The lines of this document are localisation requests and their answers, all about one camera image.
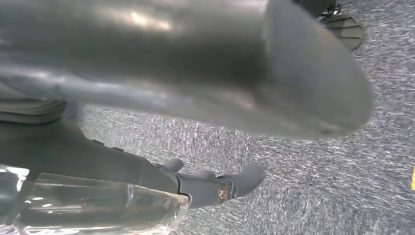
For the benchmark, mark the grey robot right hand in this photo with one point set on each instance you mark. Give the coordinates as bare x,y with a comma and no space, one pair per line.
64,152

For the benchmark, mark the black robot right leg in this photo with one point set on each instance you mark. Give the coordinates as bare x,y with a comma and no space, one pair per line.
347,32

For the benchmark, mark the yellow floor tape square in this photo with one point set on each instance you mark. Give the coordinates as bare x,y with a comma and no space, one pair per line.
413,178

